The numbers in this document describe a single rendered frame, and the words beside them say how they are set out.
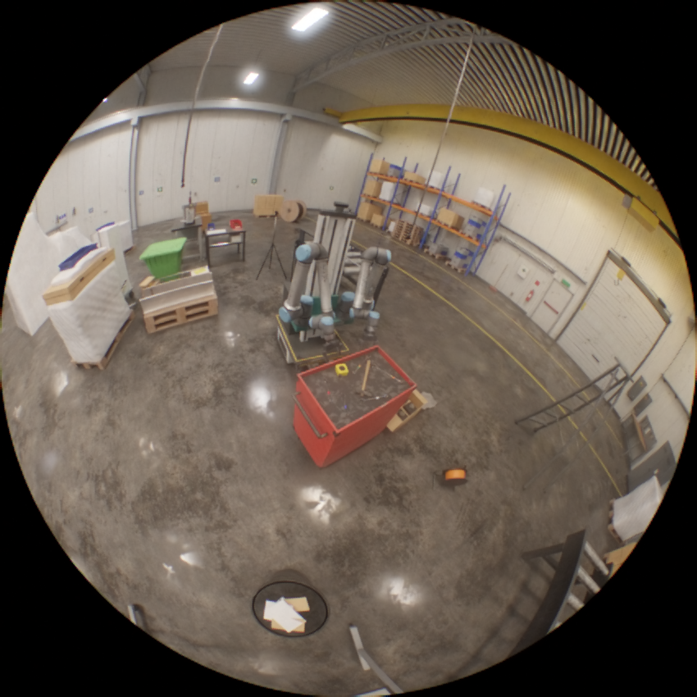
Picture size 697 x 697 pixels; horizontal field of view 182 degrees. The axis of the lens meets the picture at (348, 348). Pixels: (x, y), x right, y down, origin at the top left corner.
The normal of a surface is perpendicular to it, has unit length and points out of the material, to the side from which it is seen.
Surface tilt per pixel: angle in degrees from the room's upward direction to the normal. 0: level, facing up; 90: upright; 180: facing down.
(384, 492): 0
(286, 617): 12
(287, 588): 0
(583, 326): 90
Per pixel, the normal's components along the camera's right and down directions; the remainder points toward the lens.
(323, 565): 0.23, -0.72
